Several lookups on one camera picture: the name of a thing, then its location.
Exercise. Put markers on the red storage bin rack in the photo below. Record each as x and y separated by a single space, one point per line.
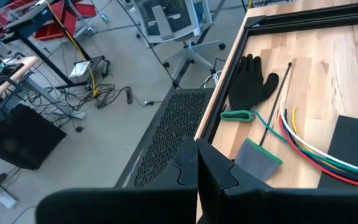
61 25

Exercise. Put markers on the black floor case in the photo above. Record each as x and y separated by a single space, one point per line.
20 137

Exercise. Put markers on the black duct cover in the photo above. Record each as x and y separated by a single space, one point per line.
346 146

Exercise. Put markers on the black work glove green cuff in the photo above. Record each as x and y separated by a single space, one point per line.
247 84

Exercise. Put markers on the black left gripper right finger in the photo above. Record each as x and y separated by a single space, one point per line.
275 208

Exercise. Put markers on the white flat box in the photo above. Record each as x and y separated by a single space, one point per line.
79 70

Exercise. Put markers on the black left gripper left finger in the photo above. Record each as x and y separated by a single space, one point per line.
120 205

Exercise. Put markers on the black perforated box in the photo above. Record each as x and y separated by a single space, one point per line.
172 130

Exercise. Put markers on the black power strip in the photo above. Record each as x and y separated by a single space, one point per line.
129 95

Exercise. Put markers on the wooden desk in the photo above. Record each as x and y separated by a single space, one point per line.
17 73

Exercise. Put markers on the grey mesh office chair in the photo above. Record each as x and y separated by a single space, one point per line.
166 18

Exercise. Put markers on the long straight black zip tie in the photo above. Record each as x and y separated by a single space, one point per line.
275 104

